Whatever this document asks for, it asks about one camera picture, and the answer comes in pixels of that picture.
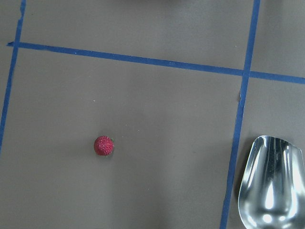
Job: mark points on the metal scoop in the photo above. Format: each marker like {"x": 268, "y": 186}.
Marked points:
{"x": 272, "y": 190}

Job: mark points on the red strawberry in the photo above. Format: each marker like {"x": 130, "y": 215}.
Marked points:
{"x": 103, "y": 146}

